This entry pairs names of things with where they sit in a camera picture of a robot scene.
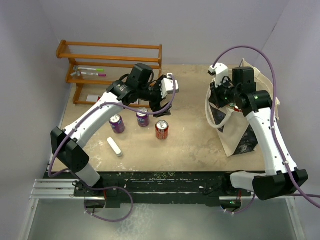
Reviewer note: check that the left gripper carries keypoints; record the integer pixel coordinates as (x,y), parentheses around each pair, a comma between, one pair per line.
(155,106)

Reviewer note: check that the purple soda can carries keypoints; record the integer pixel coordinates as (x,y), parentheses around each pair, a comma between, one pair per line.
(117,124)
(142,118)

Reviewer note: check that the red cola can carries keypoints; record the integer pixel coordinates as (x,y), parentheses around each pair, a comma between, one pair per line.
(162,129)
(237,109)

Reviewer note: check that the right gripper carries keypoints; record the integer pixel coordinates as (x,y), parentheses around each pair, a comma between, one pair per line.
(214,98)

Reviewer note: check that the red white box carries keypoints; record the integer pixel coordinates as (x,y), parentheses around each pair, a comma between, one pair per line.
(93,98)

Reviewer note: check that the wooden shelf rack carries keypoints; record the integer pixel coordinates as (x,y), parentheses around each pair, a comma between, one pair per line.
(114,58)

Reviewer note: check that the white tube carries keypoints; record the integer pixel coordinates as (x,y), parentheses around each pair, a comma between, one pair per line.
(114,146)

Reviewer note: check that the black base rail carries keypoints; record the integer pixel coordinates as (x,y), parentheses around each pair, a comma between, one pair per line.
(209,188)

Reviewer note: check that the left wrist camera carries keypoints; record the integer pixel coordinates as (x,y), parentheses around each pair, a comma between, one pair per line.
(167,86)

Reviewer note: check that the purple soda can left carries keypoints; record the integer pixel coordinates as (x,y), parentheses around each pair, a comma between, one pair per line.
(117,124)

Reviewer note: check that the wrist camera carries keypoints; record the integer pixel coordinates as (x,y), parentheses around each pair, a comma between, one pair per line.
(167,86)
(218,71)

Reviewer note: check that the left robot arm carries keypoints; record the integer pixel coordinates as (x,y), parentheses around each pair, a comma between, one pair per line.
(68,144)

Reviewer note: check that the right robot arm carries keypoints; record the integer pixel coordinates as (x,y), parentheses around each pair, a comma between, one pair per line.
(282,175)

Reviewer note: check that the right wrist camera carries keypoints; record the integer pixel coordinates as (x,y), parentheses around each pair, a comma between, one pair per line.
(218,71)

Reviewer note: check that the purple soda can right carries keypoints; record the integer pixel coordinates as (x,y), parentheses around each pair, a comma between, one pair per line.
(142,118)

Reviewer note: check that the canvas tote bag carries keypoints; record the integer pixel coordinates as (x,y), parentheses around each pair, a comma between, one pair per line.
(235,133)

